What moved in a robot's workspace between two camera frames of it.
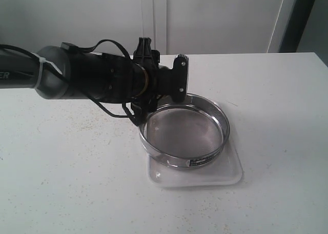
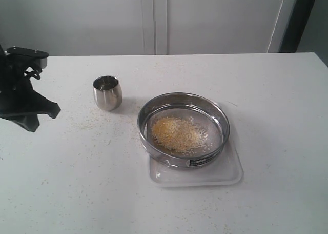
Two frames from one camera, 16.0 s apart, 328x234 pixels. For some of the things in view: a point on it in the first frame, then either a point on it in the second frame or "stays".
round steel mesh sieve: [185, 133] stays
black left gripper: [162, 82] → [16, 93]
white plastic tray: [225, 169] stays
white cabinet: [179, 21] stays
